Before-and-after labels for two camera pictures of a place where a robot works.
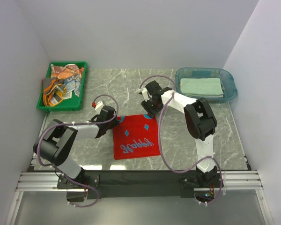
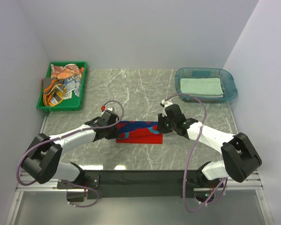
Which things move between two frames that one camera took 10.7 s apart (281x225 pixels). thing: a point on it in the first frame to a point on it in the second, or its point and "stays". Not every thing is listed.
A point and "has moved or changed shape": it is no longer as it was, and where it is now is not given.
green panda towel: [210, 86] stays
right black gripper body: [151, 107] to [166, 125]
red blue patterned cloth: [135, 136] has moved or changed shape
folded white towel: [205, 95] stays
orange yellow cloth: [54, 89] stays
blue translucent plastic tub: [213, 84] stays
